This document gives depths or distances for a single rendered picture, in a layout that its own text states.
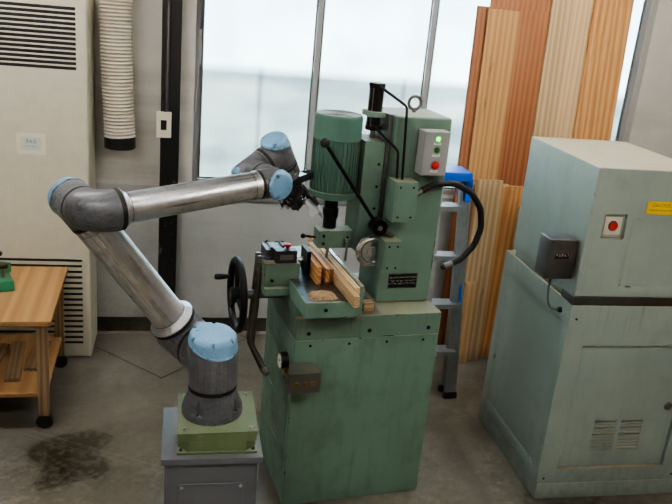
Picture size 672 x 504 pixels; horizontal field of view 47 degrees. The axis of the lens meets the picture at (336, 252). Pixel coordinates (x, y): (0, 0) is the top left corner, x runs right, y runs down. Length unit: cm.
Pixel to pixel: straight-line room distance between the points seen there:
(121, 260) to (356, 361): 104
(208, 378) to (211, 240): 199
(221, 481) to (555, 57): 291
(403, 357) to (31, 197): 199
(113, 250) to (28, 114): 170
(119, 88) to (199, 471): 209
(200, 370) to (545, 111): 268
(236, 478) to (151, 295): 62
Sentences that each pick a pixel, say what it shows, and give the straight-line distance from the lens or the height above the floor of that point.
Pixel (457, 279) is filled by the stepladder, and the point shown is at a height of 62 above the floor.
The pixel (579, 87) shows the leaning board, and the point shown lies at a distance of 451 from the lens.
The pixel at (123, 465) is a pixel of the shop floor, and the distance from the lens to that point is 339.
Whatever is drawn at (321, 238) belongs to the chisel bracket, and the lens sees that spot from 287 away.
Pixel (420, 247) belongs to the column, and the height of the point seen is 102.
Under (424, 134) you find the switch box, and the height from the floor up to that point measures 147.
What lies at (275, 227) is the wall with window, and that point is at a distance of 428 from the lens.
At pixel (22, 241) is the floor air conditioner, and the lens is 405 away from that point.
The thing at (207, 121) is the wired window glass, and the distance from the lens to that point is 420.
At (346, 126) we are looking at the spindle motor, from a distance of 273.
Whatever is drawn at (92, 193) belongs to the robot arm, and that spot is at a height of 136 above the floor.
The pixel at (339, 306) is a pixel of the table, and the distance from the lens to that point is 268.
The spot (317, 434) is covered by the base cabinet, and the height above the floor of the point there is 31.
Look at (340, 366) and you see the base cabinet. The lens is 290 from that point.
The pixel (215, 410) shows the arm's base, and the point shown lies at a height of 68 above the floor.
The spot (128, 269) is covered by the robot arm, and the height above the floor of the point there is 110.
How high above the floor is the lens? 192
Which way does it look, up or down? 19 degrees down
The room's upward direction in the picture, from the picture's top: 5 degrees clockwise
